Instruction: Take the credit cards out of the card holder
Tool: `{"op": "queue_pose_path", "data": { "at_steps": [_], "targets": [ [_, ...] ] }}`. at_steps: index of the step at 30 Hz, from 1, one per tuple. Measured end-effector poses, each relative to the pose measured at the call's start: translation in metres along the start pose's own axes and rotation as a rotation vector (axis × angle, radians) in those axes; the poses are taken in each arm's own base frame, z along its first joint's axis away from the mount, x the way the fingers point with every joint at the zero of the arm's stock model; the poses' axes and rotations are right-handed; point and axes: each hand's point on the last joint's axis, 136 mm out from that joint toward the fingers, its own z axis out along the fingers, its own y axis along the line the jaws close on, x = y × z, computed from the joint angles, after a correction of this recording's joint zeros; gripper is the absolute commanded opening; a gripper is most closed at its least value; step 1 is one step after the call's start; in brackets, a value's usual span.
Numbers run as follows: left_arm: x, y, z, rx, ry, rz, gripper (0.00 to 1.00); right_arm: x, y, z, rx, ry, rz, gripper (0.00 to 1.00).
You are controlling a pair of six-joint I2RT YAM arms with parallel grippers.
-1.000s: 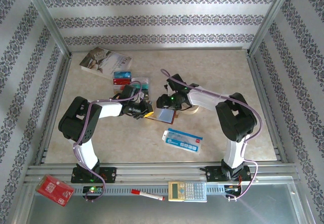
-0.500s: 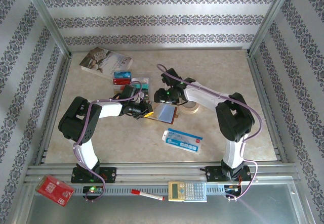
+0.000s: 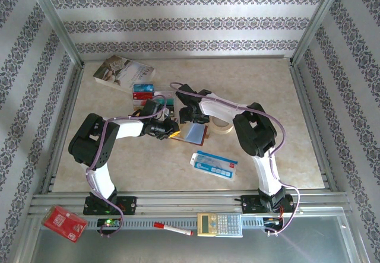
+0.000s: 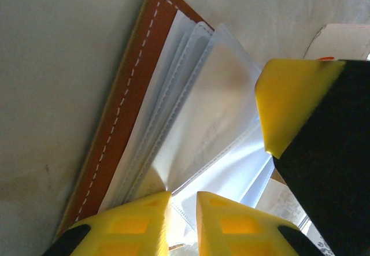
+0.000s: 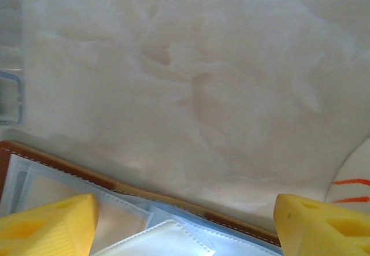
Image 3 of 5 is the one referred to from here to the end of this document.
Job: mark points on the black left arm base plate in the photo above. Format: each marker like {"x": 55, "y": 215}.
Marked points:
{"x": 129, "y": 205}

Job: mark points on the paperback book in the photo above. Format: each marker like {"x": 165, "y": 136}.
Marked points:
{"x": 124, "y": 73}

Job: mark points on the grey metal sheet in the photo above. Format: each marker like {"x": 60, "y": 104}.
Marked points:
{"x": 148, "y": 248}

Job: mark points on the red white marker pen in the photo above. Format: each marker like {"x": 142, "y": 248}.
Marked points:
{"x": 173, "y": 229}

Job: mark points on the beige masking tape roll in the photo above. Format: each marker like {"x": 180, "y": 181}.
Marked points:
{"x": 221, "y": 131}

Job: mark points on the aluminium corner post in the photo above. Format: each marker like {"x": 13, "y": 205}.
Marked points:
{"x": 55, "y": 19}
{"x": 316, "y": 19}

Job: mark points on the teal plastic card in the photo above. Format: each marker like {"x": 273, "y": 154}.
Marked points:
{"x": 169, "y": 101}

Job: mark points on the beige grey calculator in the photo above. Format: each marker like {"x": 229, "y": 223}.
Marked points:
{"x": 219, "y": 224}

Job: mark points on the white card with pink blossoms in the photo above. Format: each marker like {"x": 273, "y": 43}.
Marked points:
{"x": 164, "y": 94}

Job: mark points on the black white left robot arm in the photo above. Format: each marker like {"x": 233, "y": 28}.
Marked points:
{"x": 89, "y": 144}

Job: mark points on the blue white plastic package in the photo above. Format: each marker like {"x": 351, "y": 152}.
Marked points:
{"x": 213, "y": 165}

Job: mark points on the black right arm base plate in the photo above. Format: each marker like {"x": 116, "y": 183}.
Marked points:
{"x": 249, "y": 205}

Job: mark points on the aluminium side rail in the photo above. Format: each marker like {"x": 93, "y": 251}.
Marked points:
{"x": 303, "y": 96}
{"x": 72, "y": 96}

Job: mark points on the white card with red circles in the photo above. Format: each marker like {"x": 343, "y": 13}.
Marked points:
{"x": 139, "y": 103}

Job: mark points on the aluminium cross rail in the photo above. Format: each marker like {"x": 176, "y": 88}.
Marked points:
{"x": 184, "y": 57}

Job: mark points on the aluminium mounting rail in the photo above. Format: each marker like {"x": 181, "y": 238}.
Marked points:
{"x": 184, "y": 200}

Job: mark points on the clear acrylic card organizer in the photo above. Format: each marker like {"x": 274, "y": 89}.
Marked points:
{"x": 163, "y": 89}

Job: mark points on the circuit board with green light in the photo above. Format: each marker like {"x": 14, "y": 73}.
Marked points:
{"x": 109, "y": 222}

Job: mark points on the brown leather card holder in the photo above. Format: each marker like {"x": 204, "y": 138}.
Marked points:
{"x": 196, "y": 132}

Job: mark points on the red cardboard box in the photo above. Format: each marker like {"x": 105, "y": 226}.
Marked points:
{"x": 63, "y": 223}

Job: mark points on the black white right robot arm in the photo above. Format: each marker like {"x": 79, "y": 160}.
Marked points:
{"x": 255, "y": 132}

